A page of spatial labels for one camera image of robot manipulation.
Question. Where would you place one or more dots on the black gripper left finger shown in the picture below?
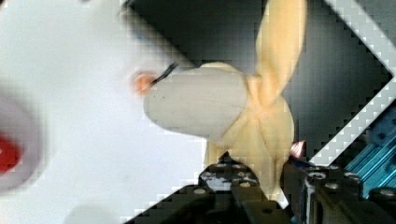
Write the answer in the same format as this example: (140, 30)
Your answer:
(227, 192)

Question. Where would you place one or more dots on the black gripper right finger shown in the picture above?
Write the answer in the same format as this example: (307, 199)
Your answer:
(334, 195)

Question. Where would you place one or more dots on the plush peeled banana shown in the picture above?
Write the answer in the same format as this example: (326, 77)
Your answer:
(244, 116)

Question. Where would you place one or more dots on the orange oven knob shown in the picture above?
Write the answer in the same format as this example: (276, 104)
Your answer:
(143, 82)

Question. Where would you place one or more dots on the grey oval plate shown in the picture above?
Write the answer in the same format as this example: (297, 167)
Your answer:
(20, 124)

